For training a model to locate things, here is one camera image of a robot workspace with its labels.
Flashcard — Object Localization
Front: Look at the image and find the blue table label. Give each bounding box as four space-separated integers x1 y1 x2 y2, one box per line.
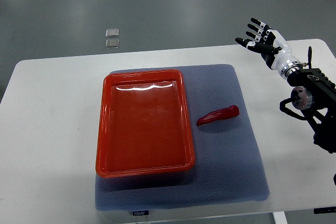
132 210 149 216

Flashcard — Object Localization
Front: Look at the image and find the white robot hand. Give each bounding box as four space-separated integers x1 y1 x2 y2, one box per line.
235 18 302 79

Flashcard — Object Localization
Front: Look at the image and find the white table leg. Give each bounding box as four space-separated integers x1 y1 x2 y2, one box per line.
272 211 288 224

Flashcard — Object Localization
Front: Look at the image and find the red pepper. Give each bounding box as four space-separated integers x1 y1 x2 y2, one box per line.
196 105 240 126

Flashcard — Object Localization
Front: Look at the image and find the blue-grey mesh mat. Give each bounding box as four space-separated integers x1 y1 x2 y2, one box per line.
95 64 269 211

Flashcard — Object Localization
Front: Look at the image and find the red plastic tray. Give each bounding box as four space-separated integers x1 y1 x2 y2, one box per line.
96 69 195 178

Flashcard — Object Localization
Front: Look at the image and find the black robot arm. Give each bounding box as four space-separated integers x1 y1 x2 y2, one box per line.
235 18 335 154

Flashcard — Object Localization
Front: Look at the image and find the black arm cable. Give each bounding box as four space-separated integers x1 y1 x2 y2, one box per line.
306 46 313 69

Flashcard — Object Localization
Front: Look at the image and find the upper metal floor plate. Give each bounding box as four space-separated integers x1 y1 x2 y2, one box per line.
106 28 119 38

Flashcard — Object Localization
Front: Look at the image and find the dark label right edge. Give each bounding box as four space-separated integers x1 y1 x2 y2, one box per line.
313 207 336 215

